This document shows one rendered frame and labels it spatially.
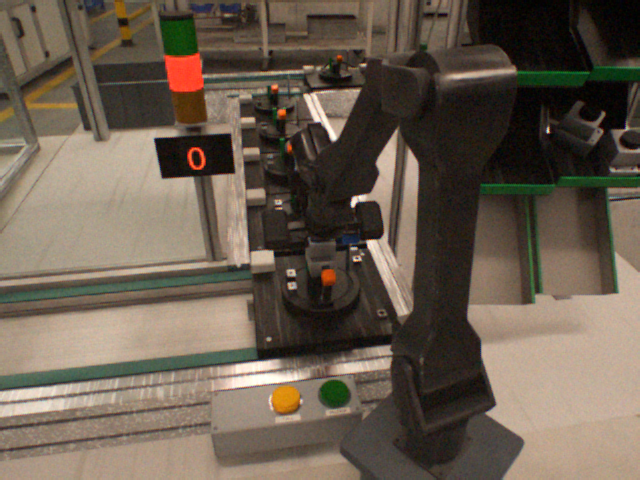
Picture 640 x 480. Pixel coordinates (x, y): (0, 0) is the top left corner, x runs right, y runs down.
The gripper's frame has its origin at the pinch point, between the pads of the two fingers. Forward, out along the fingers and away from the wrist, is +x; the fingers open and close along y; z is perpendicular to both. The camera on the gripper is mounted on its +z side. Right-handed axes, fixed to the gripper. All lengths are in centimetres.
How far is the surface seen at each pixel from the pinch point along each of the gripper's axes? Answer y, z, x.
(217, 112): 20, 82, 85
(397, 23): -45, 93, 54
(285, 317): 6.9, -11.8, 5.8
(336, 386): 1.3, -24.2, -3.7
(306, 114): -11, 65, 64
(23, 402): 46, -20, 1
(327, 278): 0.3, -8.3, -3.9
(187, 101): 18.7, 19.7, -11.3
